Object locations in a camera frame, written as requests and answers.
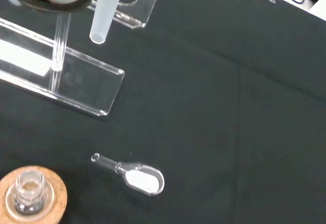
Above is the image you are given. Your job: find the cork ring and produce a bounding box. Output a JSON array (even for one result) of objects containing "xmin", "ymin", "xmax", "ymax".
[{"xmin": 0, "ymin": 165, "xmax": 68, "ymax": 224}]

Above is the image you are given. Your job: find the clear acrylic funnel stand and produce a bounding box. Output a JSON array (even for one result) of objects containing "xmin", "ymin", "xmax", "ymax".
[{"xmin": 0, "ymin": 0, "xmax": 160, "ymax": 118}]

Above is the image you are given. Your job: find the black cloth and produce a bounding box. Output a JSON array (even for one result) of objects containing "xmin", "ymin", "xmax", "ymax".
[{"xmin": 0, "ymin": 0, "xmax": 326, "ymax": 224}]

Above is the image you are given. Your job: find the glass weighing funnel with powder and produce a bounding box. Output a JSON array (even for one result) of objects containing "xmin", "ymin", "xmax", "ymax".
[{"xmin": 91, "ymin": 152, "xmax": 165, "ymax": 197}]

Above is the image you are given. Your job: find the glass round-bottom flask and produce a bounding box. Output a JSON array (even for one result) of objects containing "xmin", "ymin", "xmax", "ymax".
[{"xmin": 5, "ymin": 170, "xmax": 56, "ymax": 216}]

